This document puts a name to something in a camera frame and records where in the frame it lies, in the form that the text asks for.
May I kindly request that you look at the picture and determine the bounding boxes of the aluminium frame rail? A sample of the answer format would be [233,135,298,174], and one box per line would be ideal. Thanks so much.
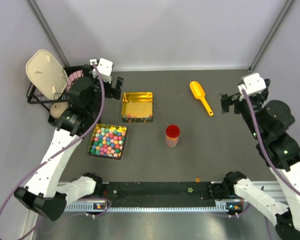
[17,181,291,240]

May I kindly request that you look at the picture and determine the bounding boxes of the beige round bowl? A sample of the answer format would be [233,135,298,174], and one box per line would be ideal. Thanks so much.
[50,102,69,119]

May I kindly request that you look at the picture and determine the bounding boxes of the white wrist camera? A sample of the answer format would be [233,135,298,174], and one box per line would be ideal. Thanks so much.
[89,58,114,84]
[237,73,266,96]

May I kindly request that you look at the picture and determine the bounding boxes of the orange plastic scoop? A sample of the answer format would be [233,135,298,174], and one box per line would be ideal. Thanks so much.
[189,81,214,117]

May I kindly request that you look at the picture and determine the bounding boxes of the red round lid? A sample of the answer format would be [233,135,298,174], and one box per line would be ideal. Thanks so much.
[165,124,180,138]

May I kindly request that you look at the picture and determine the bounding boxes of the purple cable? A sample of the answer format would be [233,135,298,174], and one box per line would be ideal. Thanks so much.
[241,88,300,240]
[0,61,113,240]

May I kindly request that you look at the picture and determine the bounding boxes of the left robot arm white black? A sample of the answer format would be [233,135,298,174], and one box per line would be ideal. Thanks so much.
[13,82,106,221]

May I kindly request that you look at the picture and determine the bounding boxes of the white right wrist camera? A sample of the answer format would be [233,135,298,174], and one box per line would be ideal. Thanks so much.
[237,73,266,96]

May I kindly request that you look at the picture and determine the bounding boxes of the clear plastic cup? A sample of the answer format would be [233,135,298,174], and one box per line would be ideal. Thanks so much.
[164,135,180,148]

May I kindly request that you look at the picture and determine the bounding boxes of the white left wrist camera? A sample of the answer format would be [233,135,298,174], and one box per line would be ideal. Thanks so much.
[89,58,114,84]

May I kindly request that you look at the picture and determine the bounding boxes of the green tin translucent star candies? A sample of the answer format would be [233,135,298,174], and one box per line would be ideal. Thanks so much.
[121,92,154,123]

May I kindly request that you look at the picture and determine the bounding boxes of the pink bowl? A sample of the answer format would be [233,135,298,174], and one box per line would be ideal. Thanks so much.
[65,70,84,93]

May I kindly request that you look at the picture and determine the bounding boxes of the beige ribbed tray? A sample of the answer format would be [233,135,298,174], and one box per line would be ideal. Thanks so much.
[25,49,68,100]

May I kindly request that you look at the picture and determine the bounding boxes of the tin with opaque star candies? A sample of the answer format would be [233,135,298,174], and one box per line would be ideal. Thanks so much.
[87,123,128,161]

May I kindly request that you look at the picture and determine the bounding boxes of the grey slotted cable duct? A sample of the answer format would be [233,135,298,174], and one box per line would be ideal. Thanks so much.
[63,201,243,213]

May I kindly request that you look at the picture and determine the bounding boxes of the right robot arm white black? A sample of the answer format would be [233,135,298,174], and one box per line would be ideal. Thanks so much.
[221,73,300,240]

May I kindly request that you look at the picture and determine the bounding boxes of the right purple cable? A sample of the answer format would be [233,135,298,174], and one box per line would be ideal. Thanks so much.
[241,88,300,240]

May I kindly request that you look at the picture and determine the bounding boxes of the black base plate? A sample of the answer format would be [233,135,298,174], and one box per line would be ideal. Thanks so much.
[94,181,241,208]

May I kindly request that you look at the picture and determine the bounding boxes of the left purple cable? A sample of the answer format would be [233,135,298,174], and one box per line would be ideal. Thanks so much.
[0,61,113,240]

